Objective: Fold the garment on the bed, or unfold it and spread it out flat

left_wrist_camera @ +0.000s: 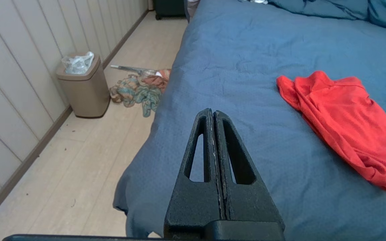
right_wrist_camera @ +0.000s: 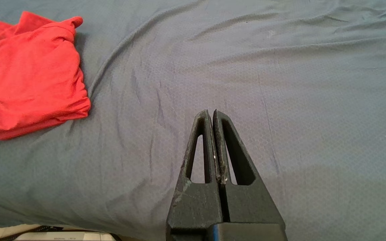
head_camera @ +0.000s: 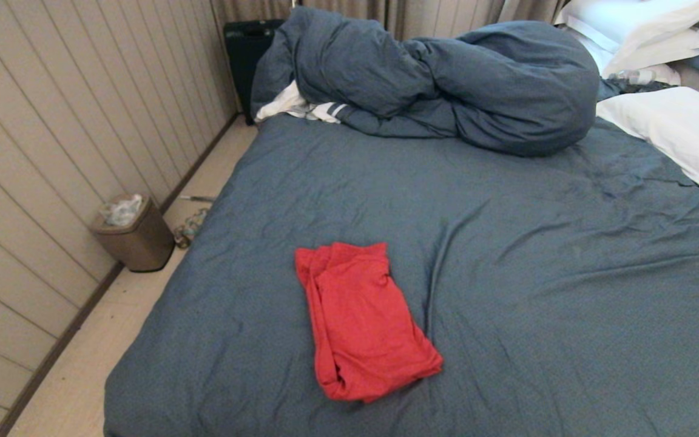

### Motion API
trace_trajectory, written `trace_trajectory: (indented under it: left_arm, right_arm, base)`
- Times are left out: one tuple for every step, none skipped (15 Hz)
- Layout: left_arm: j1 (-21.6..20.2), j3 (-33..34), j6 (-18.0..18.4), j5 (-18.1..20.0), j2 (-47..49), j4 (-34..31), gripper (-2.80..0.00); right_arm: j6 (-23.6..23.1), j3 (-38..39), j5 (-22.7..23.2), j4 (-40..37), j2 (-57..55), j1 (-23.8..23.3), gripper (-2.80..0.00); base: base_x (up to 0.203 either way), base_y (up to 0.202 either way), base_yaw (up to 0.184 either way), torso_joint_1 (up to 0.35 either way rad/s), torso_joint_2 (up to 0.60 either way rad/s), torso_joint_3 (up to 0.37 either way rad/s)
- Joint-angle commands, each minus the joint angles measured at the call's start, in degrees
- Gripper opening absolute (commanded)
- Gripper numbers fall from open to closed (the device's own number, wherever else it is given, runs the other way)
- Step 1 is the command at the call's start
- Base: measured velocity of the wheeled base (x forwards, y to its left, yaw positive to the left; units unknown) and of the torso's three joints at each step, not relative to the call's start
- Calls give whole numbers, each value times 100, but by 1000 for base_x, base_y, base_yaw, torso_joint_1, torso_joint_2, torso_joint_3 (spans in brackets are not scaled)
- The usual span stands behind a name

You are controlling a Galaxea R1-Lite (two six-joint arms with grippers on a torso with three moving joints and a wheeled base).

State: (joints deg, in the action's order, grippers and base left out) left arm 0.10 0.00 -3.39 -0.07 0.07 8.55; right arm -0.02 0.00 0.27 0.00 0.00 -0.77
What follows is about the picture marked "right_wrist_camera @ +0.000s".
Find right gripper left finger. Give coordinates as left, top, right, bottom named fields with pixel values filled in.
left=166, top=109, right=226, bottom=241

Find blue-grey bed sheet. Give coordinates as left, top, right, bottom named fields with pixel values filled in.
left=0, top=0, right=386, bottom=241

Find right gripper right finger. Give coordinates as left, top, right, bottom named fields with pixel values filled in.
left=212, top=109, right=288, bottom=241

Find red T-shirt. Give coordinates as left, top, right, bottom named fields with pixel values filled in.
left=0, top=11, right=91, bottom=140

